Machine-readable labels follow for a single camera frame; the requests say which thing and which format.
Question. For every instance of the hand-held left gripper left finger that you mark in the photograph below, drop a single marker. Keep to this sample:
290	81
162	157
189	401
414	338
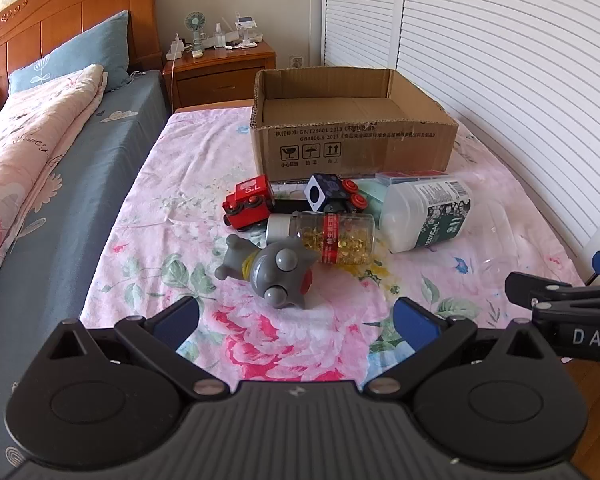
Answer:
177	321

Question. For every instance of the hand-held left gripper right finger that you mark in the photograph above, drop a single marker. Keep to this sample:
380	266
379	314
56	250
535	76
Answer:
416	327

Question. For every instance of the clear plastic jar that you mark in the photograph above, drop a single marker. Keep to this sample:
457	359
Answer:
500	240

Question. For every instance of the yellow capsule bottle red label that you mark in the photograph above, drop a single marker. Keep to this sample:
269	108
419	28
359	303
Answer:
350	240

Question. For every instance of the grey toy figure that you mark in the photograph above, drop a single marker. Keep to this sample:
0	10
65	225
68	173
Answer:
275	270

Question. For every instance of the red clear plastic case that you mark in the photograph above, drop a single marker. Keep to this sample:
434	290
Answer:
410	176

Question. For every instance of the brown cardboard box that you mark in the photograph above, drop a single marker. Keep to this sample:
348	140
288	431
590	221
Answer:
355	145

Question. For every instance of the white bottle green label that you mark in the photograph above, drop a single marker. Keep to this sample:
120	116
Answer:
405	215

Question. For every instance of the pale green plastic box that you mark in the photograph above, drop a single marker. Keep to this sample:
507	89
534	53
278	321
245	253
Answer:
375	197

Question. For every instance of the red toy train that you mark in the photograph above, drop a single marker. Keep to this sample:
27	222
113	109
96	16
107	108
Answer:
247	192

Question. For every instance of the black toy car red wheels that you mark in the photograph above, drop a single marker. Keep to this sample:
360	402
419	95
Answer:
351	186

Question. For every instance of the dark blue cube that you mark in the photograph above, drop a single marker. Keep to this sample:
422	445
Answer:
330	187

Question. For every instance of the blue bed sheet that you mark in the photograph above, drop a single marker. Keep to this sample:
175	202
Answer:
105	160

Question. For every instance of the white louvered door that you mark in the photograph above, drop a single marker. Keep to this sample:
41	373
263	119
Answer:
365	10
505	60

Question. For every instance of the wooden nightstand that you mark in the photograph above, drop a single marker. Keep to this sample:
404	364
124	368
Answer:
215	85

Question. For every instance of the pink quilt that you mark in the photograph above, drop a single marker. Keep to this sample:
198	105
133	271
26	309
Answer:
25	125

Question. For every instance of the white power strip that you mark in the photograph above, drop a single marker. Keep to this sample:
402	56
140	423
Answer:
175	47

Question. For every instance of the blue pillow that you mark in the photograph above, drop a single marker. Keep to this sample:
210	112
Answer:
80	50

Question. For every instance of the clear spray bottle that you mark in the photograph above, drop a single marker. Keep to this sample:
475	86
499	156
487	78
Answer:
220	36

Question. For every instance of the small green desk fan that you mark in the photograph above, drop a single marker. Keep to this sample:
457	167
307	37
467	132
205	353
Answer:
194	21

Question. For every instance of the white phone stand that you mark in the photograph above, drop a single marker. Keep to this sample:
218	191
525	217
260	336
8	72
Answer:
244	25

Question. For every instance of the wooden headboard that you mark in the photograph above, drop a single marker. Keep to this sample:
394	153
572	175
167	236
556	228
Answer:
55	15

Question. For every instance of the white wall socket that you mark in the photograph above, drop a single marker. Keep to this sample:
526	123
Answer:
296	61

